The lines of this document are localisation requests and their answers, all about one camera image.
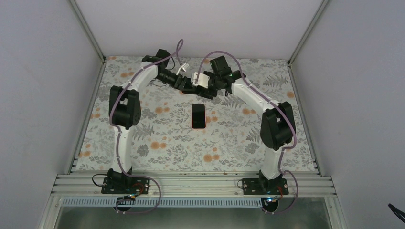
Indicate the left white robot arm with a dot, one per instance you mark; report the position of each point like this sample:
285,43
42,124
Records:
125,111

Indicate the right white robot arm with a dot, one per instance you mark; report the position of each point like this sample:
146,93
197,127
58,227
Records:
277,129

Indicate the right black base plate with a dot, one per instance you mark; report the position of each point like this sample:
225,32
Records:
256,186

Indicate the grey slotted cable duct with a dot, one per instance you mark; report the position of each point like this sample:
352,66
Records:
164,202

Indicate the black object at edge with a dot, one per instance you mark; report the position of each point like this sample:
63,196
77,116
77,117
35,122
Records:
400,214

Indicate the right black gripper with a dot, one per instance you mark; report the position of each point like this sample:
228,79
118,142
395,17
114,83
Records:
213,93

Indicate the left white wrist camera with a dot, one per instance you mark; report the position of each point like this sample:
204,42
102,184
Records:
182,68

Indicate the phone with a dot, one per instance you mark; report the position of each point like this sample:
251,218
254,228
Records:
198,116

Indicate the aluminium rail frame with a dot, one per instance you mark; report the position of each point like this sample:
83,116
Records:
193,184

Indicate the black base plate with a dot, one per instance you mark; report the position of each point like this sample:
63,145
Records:
256,186
132,186

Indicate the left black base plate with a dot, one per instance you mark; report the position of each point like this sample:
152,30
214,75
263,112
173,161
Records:
132,186

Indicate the black phone case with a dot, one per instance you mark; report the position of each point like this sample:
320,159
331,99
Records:
202,92

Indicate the floral patterned table mat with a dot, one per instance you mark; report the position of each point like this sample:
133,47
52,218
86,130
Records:
164,139

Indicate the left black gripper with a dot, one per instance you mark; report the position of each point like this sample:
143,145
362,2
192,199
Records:
180,82

